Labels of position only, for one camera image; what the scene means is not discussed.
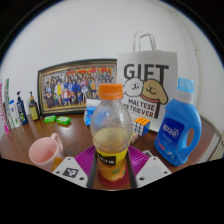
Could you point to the white bottle with blue cap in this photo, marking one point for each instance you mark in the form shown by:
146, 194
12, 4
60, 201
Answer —
14, 115

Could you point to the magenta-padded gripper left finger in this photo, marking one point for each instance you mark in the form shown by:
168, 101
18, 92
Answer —
68, 171

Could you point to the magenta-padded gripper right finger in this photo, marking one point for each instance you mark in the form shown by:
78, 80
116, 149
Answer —
153, 171

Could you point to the pink mug with yellow print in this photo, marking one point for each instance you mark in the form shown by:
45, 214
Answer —
45, 153

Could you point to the white printed paper gift bag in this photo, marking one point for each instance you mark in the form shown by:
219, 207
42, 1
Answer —
146, 60

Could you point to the orange juice bottle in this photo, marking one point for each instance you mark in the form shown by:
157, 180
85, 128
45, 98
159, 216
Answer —
111, 133

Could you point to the small snack packet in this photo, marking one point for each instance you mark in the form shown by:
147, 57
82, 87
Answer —
133, 138

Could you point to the colourful puzzle cube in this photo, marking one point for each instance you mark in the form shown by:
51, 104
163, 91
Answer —
141, 126

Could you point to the framed group photo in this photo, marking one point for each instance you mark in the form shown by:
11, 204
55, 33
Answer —
73, 86

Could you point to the brown wooden side table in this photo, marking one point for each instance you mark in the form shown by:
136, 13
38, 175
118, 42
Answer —
208, 136

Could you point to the dark blue pump bottle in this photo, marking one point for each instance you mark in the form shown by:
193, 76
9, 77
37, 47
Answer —
22, 113

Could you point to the amber pump bottle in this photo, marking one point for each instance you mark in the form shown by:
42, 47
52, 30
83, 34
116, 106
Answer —
34, 111

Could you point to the blue detergent bottle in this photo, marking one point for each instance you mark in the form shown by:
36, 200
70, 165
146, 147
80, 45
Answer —
173, 133

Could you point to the pink shuttlecock tube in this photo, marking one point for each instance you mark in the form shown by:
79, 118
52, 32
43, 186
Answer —
3, 113

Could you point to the blue tissue pack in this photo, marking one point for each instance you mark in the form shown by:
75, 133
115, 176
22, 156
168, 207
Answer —
88, 115

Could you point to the flat round red coaster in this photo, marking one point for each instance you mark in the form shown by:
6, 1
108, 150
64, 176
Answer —
102, 183

